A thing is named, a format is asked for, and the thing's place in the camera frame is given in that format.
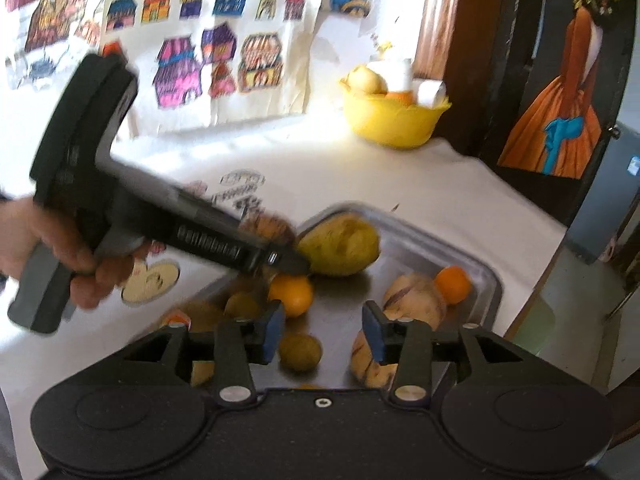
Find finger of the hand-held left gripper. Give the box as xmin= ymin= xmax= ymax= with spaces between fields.
xmin=265 ymin=247 xmax=312 ymax=277

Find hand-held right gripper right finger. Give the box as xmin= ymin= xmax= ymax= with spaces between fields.
xmin=362 ymin=301 xmax=538 ymax=407

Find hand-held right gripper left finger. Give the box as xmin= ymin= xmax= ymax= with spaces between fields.
xmin=107 ymin=304 xmax=286 ymax=407

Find small orange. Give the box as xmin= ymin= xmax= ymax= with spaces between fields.
xmin=268 ymin=275 xmax=314 ymax=318
xmin=434 ymin=266 xmax=472 ymax=306

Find small brown round fruit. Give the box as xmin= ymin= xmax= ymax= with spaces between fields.
xmin=224 ymin=292 xmax=261 ymax=321
xmin=278 ymin=334 xmax=322 ymax=373

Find metal baking tray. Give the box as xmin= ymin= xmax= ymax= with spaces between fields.
xmin=185 ymin=202 xmax=503 ymax=391

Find tan striped pepino melon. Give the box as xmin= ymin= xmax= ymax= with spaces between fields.
xmin=382 ymin=274 xmax=447 ymax=331
xmin=351 ymin=330 xmax=401 ymax=390

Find dark striped pepino melon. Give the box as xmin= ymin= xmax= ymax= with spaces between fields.
xmin=240 ymin=212 xmax=296 ymax=256

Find large yellow-green mango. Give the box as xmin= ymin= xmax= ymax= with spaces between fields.
xmin=297 ymin=212 xmax=381 ymax=278

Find brown kiwi with sticker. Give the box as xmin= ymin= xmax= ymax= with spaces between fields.
xmin=165 ymin=302 xmax=226 ymax=333

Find person's left hand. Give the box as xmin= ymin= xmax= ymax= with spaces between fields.
xmin=0 ymin=197 xmax=153 ymax=311

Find drawing of child with fan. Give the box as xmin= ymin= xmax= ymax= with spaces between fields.
xmin=0 ymin=0 xmax=111 ymax=91

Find coloured houses drawing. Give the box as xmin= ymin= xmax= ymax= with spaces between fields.
xmin=100 ymin=0 xmax=326 ymax=136

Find white printed tablecloth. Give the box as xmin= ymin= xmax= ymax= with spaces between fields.
xmin=0 ymin=135 xmax=571 ymax=391

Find yellow plastic bowl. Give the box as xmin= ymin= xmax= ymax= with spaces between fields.
xmin=340 ymin=77 xmax=452 ymax=150

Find pale yellow pear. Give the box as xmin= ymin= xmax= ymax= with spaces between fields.
xmin=347 ymin=67 xmax=388 ymax=95

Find white paper cup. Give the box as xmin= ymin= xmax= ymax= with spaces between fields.
xmin=417 ymin=80 xmax=447 ymax=108

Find grey appliance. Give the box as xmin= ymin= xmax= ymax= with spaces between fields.
xmin=565 ymin=125 xmax=640 ymax=266

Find painting of figure in orange dress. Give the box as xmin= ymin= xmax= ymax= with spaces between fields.
xmin=497 ymin=0 xmax=626 ymax=181

